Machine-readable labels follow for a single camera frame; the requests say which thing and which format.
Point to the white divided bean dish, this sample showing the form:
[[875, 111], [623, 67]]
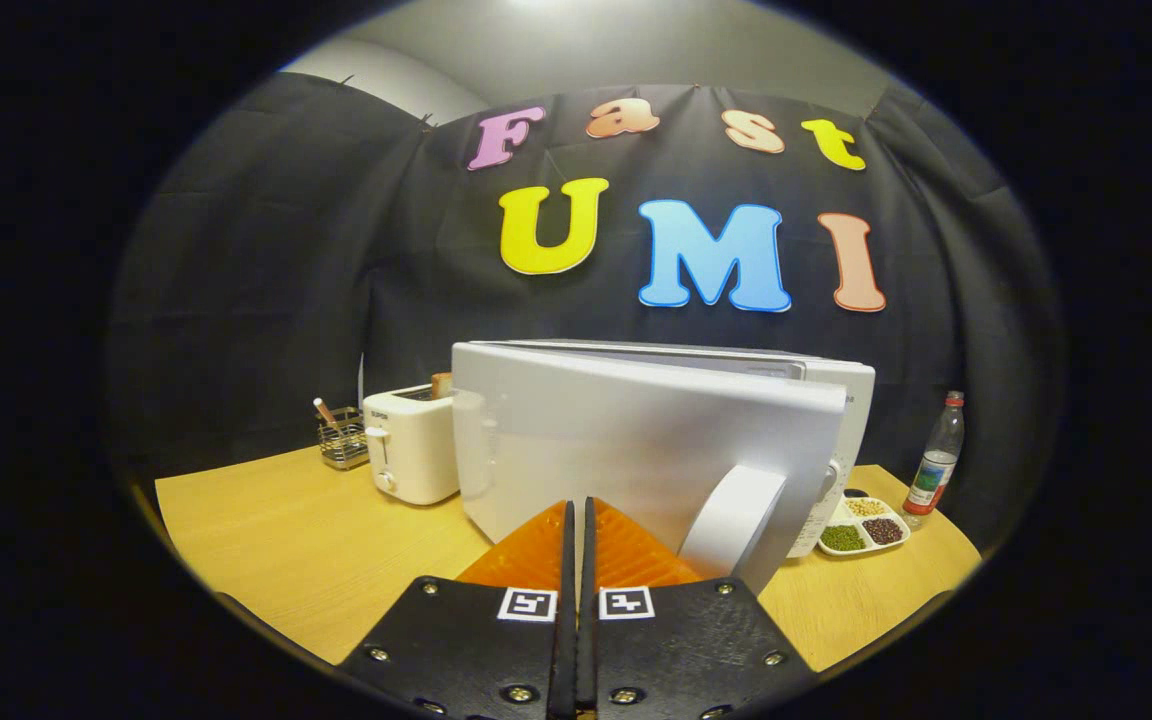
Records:
[[843, 538]]

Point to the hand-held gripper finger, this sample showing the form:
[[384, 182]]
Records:
[[566, 660], [587, 660]]

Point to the white bread toaster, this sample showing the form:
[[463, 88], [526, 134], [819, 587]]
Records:
[[416, 450]]

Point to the black backdrop cloth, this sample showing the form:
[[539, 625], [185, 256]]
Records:
[[256, 300]]

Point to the clear plastic water bottle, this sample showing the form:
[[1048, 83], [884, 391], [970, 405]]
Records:
[[936, 470]]

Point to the white toaster oven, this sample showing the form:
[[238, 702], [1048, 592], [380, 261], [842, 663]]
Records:
[[616, 440]]

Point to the toasted bread slice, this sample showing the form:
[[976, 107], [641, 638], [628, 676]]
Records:
[[441, 386]]

